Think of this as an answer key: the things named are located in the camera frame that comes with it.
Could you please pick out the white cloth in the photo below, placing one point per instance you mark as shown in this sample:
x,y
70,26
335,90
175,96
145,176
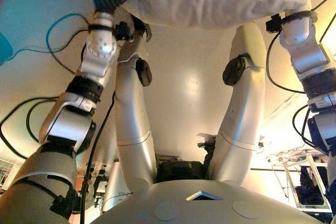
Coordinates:
x,y
210,1

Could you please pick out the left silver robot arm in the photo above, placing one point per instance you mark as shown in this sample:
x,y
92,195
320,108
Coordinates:
x,y
65,124

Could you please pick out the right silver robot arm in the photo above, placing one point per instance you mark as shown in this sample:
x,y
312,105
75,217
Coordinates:
x,y
307,51

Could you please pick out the left silver robot leg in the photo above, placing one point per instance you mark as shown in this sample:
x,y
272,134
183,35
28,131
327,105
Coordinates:
x,y
131,108

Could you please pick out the black robot pelvis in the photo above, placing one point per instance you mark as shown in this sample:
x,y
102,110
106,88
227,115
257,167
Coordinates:
x,y
181,167

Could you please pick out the grey robot torso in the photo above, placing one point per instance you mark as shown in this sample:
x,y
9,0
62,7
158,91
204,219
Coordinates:
x,y
204,205

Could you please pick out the white metal rack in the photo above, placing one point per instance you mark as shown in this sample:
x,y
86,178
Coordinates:
x,y
296,176

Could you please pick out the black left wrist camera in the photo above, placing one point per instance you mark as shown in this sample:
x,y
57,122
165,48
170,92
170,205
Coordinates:
x,y
123,30

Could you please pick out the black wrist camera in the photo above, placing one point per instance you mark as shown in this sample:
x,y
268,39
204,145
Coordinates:
x,y
274,23
123,30

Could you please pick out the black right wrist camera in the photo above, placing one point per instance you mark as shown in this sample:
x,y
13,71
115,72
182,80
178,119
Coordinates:
x,y
274,23

